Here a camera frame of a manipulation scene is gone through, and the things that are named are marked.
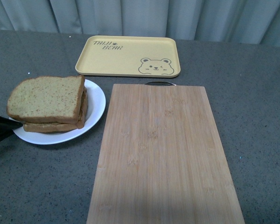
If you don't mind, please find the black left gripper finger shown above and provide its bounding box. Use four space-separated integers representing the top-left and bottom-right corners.
0 116 23 141

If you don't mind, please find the yellow bear tray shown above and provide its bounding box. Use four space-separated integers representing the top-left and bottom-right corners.
75 35 181 78

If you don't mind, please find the grey pleated curtain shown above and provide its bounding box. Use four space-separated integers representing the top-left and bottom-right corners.
0 0 280 47

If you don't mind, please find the bamboo cutting board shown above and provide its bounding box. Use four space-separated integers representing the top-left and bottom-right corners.
87 84 244 224

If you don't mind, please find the bread slice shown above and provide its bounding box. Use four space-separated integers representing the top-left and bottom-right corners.
23 87 88 133
7 75 85 124

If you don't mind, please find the white round plate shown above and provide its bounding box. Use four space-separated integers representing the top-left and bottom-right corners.
14 79 106 145

